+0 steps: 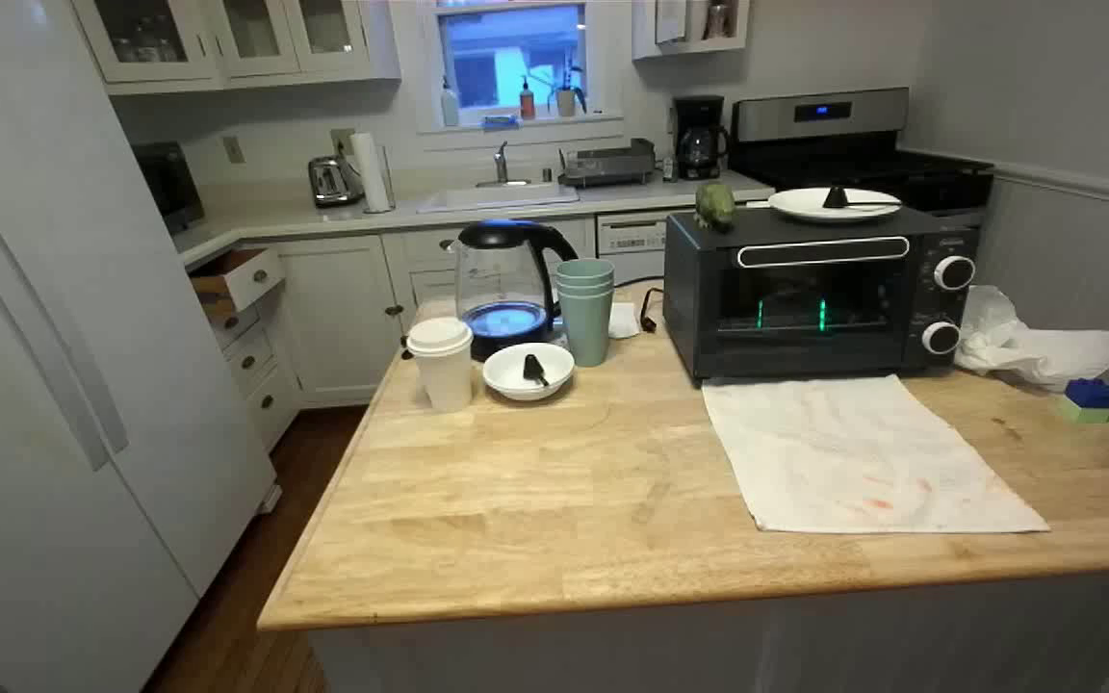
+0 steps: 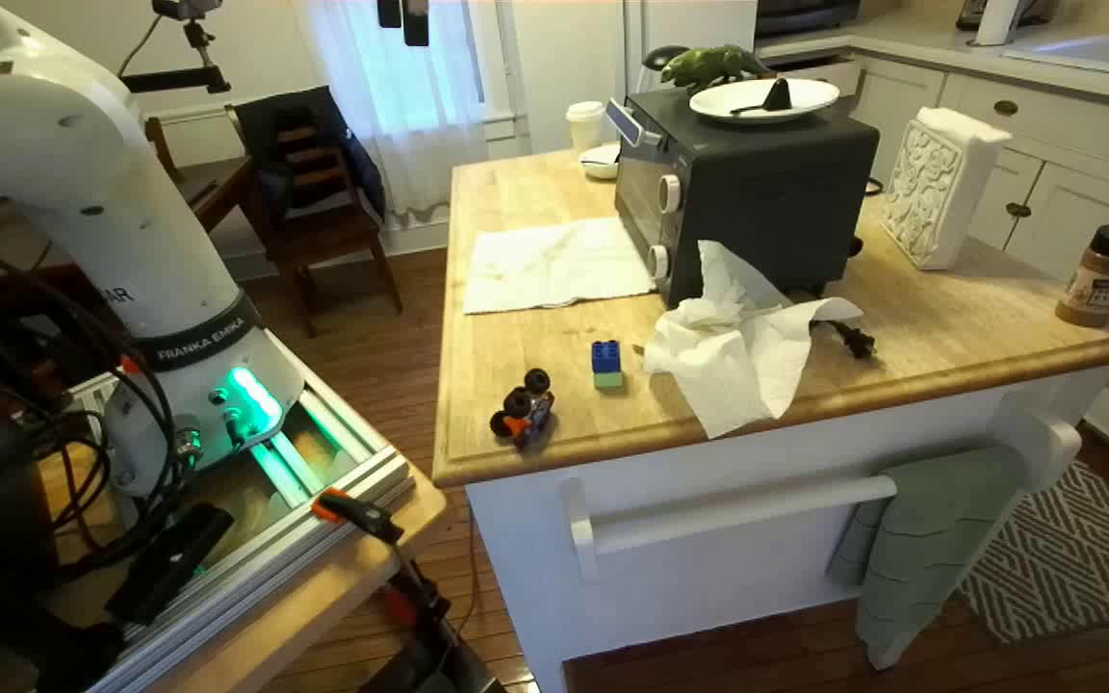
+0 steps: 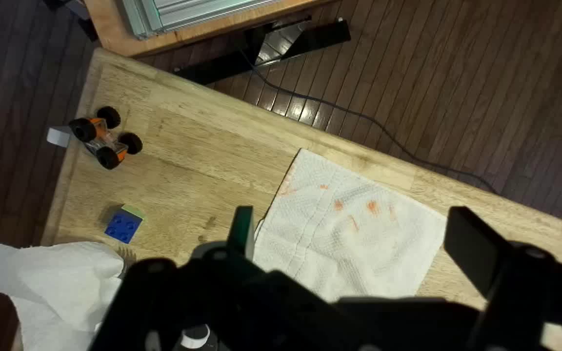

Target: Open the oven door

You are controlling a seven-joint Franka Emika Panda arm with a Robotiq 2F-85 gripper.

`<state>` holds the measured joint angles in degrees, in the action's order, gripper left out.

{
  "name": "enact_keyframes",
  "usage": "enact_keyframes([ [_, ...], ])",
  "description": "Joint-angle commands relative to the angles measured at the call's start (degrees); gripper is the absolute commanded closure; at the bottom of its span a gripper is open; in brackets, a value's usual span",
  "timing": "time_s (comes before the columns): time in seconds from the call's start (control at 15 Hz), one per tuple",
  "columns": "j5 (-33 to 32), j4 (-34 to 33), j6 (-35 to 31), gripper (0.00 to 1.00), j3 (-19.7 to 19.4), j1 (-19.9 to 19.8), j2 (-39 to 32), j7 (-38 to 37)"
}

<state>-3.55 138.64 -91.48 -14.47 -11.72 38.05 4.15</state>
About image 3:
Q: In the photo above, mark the white cloth with orange stains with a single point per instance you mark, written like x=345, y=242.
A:
x=351, y=234

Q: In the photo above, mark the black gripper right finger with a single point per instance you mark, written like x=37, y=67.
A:
x=478, y=254

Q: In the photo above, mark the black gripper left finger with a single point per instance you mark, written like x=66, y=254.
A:
x=240, y=231

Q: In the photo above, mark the black metal stand base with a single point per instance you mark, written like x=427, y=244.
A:
x=273, y=47

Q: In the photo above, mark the crumpled white paper towel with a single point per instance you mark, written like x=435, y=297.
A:
x=53, y=285

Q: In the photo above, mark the orange toy car black wheels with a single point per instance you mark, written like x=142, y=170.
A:
x=105, y=137

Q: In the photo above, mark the small blue building block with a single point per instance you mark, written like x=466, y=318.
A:
x=123, y=225

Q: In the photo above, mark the small grey paper tag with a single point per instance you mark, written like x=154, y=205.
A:
x=58, y=137

